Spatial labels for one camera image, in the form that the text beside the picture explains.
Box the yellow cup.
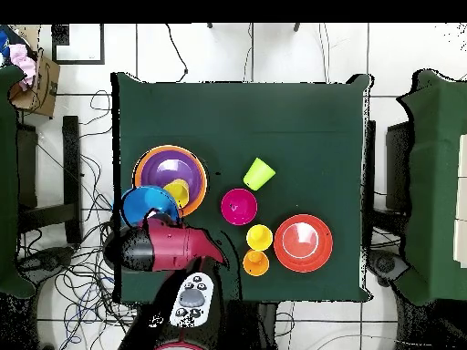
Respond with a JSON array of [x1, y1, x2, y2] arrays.
[[245, 223, 274, 252], [162, 178, 192, 209]]

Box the blue bowl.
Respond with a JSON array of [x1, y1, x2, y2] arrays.
[[119, 185, 182, 227]]

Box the black floor cable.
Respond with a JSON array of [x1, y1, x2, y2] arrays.
[[164, 24, 189, 83]]

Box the black framed white board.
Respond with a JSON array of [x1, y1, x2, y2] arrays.
[[51, 24, 106, 66]]

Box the purple bowl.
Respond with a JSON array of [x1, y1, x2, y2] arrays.
[[140, 150, 204, 211]]

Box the white box stack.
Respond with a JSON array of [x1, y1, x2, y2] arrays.
[[452, 134, 467, 269]]

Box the black bench frame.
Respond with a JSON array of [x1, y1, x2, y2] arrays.
[[16, 115, 83, 245]]

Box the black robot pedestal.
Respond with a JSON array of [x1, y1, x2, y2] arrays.
[[238, 302, 278, 350]]

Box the green cup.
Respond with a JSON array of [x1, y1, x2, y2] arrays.
[[243, 157, 277, 191]]

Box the dark green tablecloth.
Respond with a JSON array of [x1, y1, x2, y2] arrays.
[[110, 72, 373, 305]]

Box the orange cup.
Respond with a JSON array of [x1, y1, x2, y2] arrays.
[[242, 249, 270, 277]]

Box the pink cloth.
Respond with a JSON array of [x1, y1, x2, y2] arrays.
[[8, 43, 37, 90]]

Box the green cloth covered table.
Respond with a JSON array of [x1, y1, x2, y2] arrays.
[[397, 68, 467, 305], [0, 65, 36, 300]]

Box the large orange bowl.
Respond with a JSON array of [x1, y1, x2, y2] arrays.
[[132, 144, 208, 218]]

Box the red bowl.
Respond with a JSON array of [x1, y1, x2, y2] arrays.
[[273, 213, 334, 273]]

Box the small pink bowl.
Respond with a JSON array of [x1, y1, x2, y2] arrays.
[[220, 188, 259, 226]]

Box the cardboard box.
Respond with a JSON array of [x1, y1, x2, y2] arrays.
[[8, 54, 61, 118]]

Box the tangled black cables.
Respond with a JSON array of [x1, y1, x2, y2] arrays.
[[17, 90, 138, 350]]

